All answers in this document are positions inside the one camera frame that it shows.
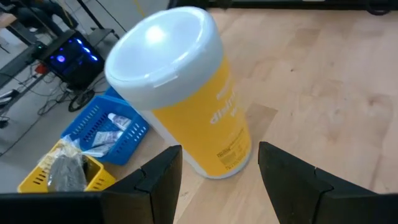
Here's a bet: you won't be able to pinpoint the yellow plastic basket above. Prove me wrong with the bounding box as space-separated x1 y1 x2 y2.
17 138 116 194

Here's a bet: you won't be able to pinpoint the black hanging cable with coil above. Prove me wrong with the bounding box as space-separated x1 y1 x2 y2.
68 89 96 113

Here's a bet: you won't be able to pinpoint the yellow disinfecting wipes canister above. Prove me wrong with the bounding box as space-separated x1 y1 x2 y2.
104 6 252 180

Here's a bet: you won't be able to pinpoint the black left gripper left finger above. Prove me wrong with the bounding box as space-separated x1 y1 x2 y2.
102 144 183 224

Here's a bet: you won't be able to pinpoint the blue plastic basket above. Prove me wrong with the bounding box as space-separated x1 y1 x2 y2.
60 95 150 166
104 86 133 105

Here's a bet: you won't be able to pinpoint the black workstation frame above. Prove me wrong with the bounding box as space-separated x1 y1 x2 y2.
0 0 121 91

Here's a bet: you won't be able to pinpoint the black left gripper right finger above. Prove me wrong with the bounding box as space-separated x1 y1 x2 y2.
258 141 377 224

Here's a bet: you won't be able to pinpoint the white toothpaste tube purple print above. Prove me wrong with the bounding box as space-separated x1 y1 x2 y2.
107 112 133 131

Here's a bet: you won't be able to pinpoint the black computer blue lights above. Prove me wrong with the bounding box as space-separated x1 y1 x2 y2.
42 29 106 91

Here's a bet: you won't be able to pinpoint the white toothpaste tube red cap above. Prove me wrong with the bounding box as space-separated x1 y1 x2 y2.
82 144 116 158

